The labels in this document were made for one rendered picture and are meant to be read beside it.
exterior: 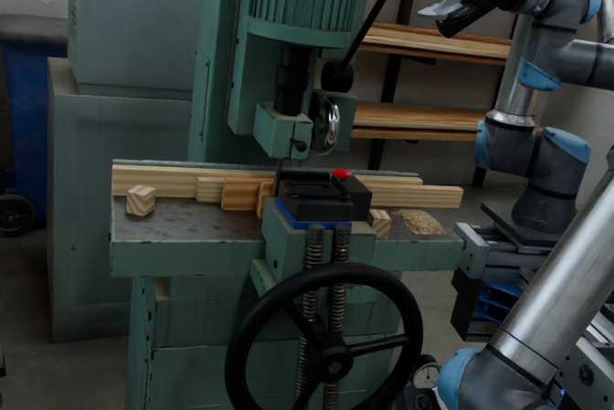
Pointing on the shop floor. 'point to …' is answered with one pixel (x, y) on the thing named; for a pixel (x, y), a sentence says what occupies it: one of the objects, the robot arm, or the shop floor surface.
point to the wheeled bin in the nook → (27, 115)
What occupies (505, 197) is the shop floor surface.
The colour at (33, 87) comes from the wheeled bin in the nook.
